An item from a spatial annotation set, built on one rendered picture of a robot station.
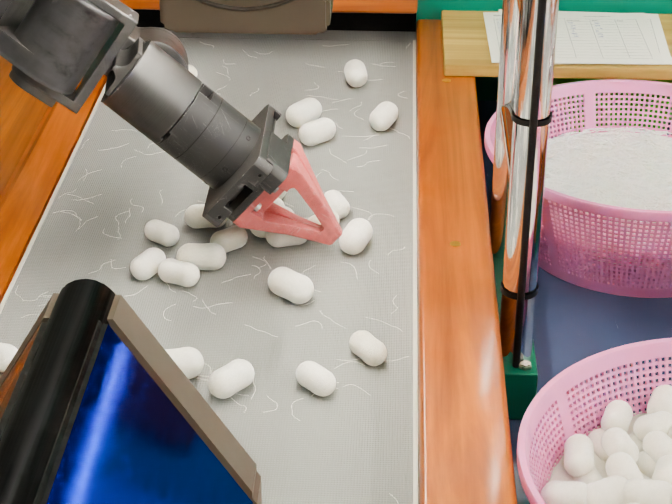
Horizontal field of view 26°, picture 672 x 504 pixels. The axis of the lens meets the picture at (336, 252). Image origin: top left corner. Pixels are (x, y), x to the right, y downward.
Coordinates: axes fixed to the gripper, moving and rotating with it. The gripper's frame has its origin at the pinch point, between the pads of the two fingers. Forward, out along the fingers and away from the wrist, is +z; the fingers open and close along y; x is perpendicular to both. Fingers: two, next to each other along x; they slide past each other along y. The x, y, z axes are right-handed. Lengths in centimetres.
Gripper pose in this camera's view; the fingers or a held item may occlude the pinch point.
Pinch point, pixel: (328, 231)
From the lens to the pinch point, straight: 110.7
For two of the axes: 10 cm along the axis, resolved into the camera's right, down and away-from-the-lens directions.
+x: -6.6, 6.5, 3.8
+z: 7.5, 5.9, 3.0
